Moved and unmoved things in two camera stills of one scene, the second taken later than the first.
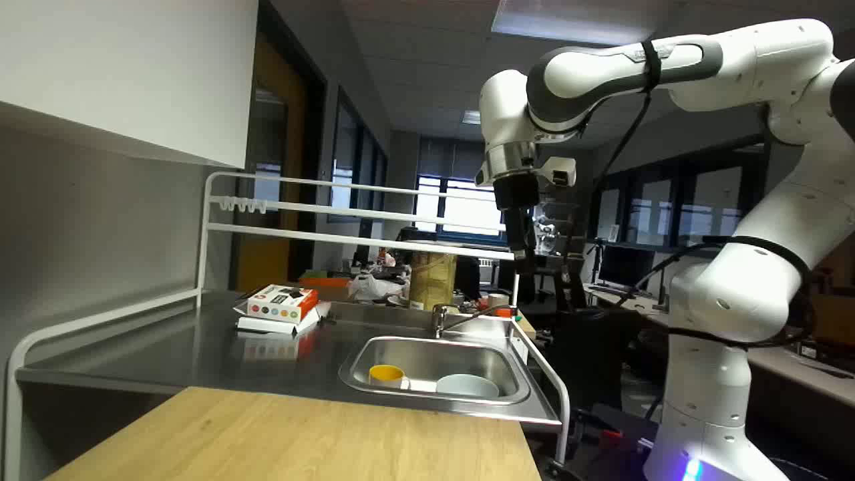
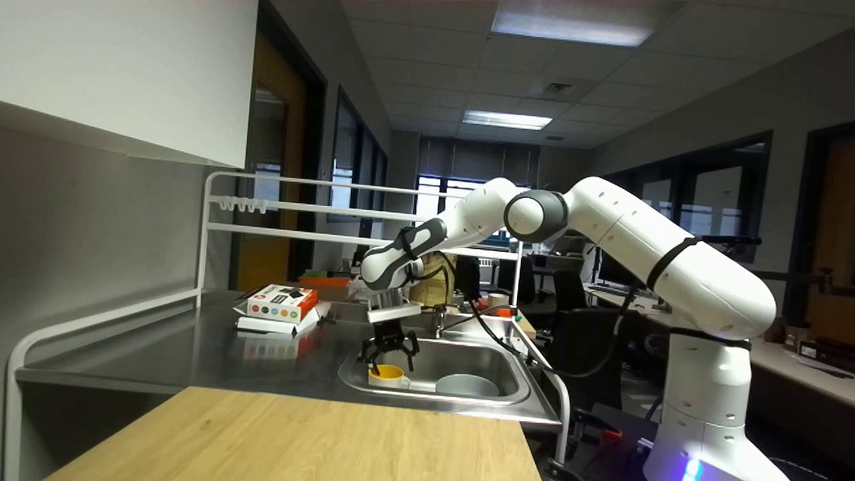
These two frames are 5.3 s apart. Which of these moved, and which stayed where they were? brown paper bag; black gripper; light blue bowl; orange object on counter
Moved: black gripper
Stayed: orange object on counter; light blue bowl; brown paper bag
